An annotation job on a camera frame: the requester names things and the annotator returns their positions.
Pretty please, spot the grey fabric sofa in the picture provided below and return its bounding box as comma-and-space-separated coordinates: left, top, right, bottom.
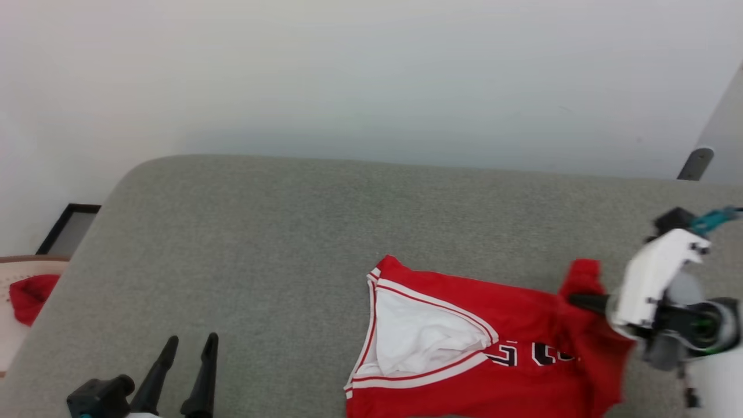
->
0, 154, 743, 418

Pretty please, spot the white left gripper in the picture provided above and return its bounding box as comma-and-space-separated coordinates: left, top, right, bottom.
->
123, 332, 220, 418

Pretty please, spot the red and white basketball jersey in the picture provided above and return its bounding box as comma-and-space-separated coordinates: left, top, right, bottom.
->
344, 254, 637, 418

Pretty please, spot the black picture frame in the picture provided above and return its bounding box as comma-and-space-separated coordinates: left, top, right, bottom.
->
36, 203, 102, 257

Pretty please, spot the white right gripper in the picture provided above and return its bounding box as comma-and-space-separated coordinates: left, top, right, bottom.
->
567, 228, 712, 341

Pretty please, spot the cream perforated laundry basket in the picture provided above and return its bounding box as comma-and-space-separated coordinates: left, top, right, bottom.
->
0, 255, 71, 376

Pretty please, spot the red cloth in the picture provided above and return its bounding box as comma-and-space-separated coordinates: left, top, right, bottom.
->
9, 274, 62, 327

